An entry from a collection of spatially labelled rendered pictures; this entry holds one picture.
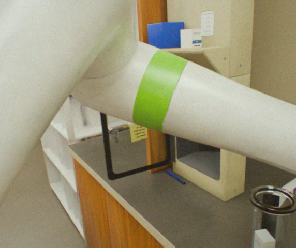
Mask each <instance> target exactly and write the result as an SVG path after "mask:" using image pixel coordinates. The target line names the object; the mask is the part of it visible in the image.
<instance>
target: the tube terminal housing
mask: <svg viewBox="0 0 296 248"><path fill-rule="evenodd" d="M209 10H214V35H213V36H201V46H202V47H229V75H228V78H229V79H231V80H233V81H236V82H238V83H240V84H243V85H245V86H247V87H250V68H251V50H252V39H253V21H254V0H167V17H168V22H184V29H199V28H201V12H203V11H209ZM175 162H176V163H175ZM175 162H172V164H173V172H175V173H177V174H178V175H180V176H182V177H183V178H185V179H187V180H189V181H190V182H192V183H194V184H195V185H197V186H199V187H201V188H202V189H204V190H206V191H208V192H209V193H211V194H213V195H214V196H216V197H218V198H219V199H221V200H223V201H225V202H226V201H228V200H230V199H232V198H234V197H236V196H237V195H239V194H241V193H243V192H244V182H245V163H246V157H245V156H242V155H239V154H236V153H233V152H229V151H226V150H223V149H220V179H219V181H216V180H214V179H212V178H210V177H208V176H207V175H205V174H203V173H201V172H199V171H197V170H195V169H193V168H191V167H189V166H187V165H185V164H184V163H182V162H180V161H178V160H177V157H176V136H175Z"/></svg>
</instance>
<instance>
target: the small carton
mask: <svg viewBox="0 0 296 248"><path fill-rule="evenodd" d="M200 47H201V28H199V29H184V30H181V49H188V48H200Z"/></svg>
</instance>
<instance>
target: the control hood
mask: <svg viewBox="0 0 296 248"><path fill-rule="evenodd" d="M162 50H164V51H167V52H169V53H172V54H174V55H176V56H179V57H181V58H187V59H188V60H189V61H191V62H193V63H195V64H198V65H200V66H203V67H205V68H207V69H209V70H212V71H214V72H216V73H218V74H220V75H222V76H225V77H227V78H228V75H229V47H228V46H202V47H200V48H188V49H181V48H169V49H162Z"/></svg>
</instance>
